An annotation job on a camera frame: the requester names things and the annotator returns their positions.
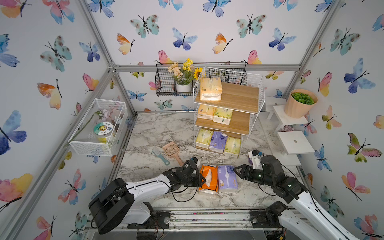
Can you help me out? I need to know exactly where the purple tissue pack bottom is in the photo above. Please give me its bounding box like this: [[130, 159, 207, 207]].
[[209, 131, 228, 154]]

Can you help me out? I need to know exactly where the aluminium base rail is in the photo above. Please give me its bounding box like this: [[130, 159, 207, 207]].
[[82, 208, 340, 240]]

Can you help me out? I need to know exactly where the yellow green tissue pack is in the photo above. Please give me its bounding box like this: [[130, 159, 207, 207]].
[[213, 108, 233, 125]]

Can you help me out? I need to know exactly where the orange tissue pack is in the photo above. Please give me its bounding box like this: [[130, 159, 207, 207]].
[[199, 165, 219, 195]]

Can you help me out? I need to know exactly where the beige tissue pack shelf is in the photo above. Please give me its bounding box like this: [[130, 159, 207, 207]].
[[197, 104, 216, 120], [200, 77, 223, 101]]

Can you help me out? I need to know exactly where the yellow tissue pack bottom left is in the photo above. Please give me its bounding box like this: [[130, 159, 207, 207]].
[[195, 128, 214, 149]]

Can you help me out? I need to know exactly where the artificial pink rose stem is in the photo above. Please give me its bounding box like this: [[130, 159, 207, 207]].
[[68, 100, 126, 144]]

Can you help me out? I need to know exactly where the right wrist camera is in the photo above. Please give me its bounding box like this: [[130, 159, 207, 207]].
[[248, 150, 264, 170]]

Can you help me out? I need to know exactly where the black wire wall basket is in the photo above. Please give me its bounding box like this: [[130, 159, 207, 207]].
[[155, 64, 196, 98]]

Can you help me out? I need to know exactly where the round green lidded jar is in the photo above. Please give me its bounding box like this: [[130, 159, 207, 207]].
[[93, 122, 116, 144]]

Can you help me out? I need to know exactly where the white lower step shelf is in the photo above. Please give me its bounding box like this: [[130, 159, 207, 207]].
[[277, 131, 315, 155]]

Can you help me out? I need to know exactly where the pink pot green plant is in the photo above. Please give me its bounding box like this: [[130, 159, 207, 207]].
[[284, 89, 318, 119]]

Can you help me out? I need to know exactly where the white wire wall basket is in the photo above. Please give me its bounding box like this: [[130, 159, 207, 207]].
[[68, 99, 128, 157]]

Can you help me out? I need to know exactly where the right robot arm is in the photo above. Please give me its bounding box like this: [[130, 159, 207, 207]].
[[234, 155, 356, 240]]

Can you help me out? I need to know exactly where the beige tissue pack middle shelf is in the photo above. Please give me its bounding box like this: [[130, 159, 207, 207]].
[[197, 104, 216, 120]]

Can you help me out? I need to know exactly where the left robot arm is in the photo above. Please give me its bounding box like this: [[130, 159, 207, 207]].
[[89, 158, 206, 235]]

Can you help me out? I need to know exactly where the white pot with flowers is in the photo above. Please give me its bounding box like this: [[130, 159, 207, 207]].
[[168, 59, 203, 93]]

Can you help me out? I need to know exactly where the purple tissue pack shelf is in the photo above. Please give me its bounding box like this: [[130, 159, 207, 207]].
[[218, 165, 238, 192]]

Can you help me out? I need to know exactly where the yellow tissue pack bottom right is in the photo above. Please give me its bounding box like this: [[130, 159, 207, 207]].
[[223, 137, 241, 157]]

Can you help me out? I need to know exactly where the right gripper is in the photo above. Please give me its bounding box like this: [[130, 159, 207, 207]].
[[232, 164, 275, 189]]

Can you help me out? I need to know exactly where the white wire wooden shelf rack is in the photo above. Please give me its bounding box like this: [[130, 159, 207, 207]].
[[193, 67, 265, 157]]

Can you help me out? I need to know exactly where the beige tissue pack top shelf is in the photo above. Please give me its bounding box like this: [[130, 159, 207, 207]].
[[200, 77, 223, 101]]

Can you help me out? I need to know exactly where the white step shelf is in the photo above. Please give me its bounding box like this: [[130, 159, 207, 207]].
[[277, 131, 315, 155], [265, 97, 308, 135]]

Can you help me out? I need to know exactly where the white upper step shelf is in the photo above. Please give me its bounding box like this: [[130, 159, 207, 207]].
[[265, 97, 308, 135]]

